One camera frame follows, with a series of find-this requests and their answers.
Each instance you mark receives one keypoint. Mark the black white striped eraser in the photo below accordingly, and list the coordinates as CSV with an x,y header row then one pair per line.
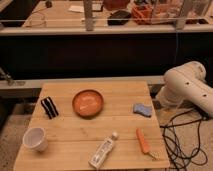
x,y
49,107

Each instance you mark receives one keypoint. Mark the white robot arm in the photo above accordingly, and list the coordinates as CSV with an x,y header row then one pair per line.
x,y
187,82

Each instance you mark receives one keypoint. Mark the orange bowl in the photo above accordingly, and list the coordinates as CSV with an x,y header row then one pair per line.
x,y
88,103

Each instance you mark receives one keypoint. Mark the blue crumpled cloth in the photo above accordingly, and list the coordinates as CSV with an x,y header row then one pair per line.
x,y
143,110

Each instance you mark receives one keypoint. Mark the black pouch on bench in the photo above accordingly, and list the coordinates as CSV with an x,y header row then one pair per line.
x,y
119,17

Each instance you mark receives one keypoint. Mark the white glue tube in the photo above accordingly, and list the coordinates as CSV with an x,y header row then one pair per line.
x,y
103,151

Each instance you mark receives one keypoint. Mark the orange box on bench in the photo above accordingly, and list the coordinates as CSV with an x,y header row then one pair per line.
x,y
141,14

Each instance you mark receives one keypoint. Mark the white paper sheet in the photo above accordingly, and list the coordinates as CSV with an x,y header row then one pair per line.
x,y
80,9

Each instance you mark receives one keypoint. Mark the white paper cup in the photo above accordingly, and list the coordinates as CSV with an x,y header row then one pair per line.
x,y
35,139

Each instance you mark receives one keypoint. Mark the orange handled tool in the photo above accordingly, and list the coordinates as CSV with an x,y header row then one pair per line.
x,y
144,146

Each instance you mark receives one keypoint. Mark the metal vertical post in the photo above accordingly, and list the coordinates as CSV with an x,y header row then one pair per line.
x,y
88,14

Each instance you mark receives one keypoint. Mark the angled metal post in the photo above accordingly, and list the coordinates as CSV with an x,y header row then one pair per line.
x,y
184,11

